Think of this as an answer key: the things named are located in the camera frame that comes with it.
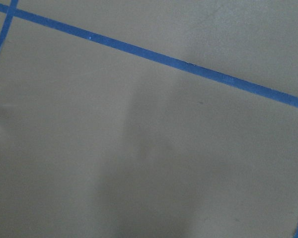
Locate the brown paper table cover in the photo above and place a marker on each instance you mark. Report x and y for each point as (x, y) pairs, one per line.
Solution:
(148, 118)

